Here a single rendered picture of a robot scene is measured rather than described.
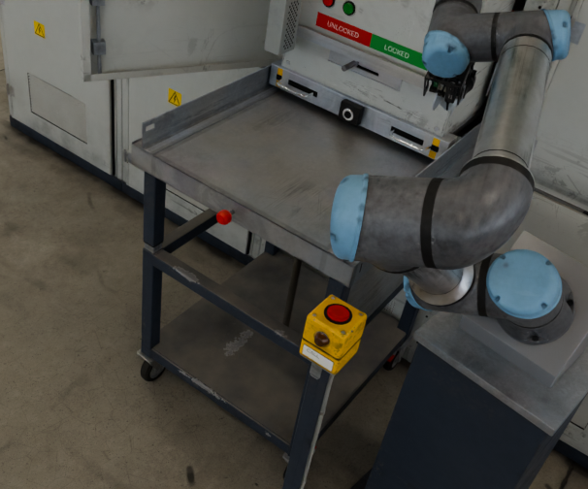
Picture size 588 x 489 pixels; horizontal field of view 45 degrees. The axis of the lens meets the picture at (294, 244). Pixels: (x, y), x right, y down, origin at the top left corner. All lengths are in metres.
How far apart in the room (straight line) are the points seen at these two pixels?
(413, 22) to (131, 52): 0.76
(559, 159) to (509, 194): 1.00
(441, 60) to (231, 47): 1.04
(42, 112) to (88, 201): 0.46
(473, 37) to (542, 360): 0.64
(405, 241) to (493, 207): 0.11
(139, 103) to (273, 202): 1.23
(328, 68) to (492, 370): 0.88
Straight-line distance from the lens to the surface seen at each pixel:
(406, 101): 1.81
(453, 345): 1.48
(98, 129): 2.94
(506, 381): 1.46
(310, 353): 1.27
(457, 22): 1.20
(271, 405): 2.02
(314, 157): 1.74
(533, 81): 1.07
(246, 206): 1.54
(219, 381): 2.06
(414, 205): 0.88
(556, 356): 1.47
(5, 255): 2.73
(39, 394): 2.27
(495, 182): 0.90
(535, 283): 1.27
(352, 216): 0.90
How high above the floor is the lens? 1.74
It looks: 38 degrees down
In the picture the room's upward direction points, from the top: 11 degrees clockwise
